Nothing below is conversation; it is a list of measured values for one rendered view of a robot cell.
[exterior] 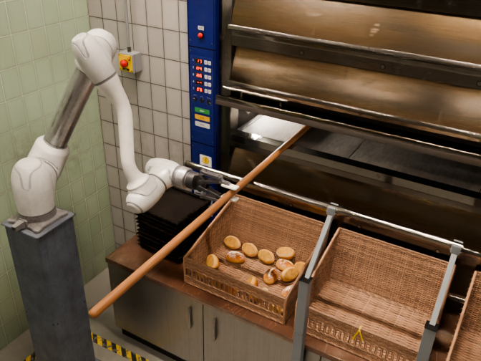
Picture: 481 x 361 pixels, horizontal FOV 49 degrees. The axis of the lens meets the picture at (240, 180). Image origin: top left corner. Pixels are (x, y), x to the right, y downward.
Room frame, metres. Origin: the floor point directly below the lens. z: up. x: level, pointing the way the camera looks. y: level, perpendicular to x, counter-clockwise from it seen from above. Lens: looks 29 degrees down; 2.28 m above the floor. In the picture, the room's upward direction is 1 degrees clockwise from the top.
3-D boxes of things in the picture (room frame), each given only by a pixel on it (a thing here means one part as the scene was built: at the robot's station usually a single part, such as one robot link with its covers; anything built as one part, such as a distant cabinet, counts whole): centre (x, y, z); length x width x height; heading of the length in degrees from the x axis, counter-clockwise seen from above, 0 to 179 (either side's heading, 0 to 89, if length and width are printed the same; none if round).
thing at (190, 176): (1.91, 0.18, 1.20); 0.09 x 0.07 x 0.08; 61
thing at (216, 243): (2.07, -0.09, 0.72); 0.56 x 0.49 x 0.28; 60
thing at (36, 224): (1.89, 0.88, 1.03); 0.22 x 0.18 x 0.06; 152
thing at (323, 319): (1.78, -0.60, 0.72); 0.56 x 0.49 x 0.28; 60
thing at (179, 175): (1.95, 0.24, 1.20); 0.09 x 0.06 x 0.09; 151
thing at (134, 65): (2.72, 0.60, 1.46); 0.10 x 0.07 x 0.10; 60
